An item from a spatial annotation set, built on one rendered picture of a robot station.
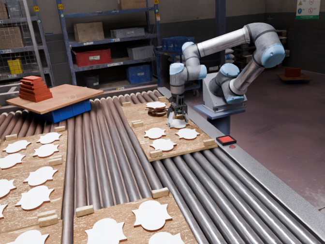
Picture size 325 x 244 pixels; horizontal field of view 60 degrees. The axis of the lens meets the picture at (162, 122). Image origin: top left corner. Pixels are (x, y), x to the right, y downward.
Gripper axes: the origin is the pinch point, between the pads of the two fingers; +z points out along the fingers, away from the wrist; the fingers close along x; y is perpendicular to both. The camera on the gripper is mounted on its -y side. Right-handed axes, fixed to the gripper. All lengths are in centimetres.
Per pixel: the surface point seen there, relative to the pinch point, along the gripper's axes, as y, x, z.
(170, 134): 11.0, -7.8, 0.0
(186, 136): 18.6, -1.8, -1.6
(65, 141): -7, -63, 1
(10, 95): -106, -106, 0
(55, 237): 67, -65, -4
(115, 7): -497, 44, -40
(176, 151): 30.4, -11.4, -1.2
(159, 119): -13.2, -7.2, 1.6
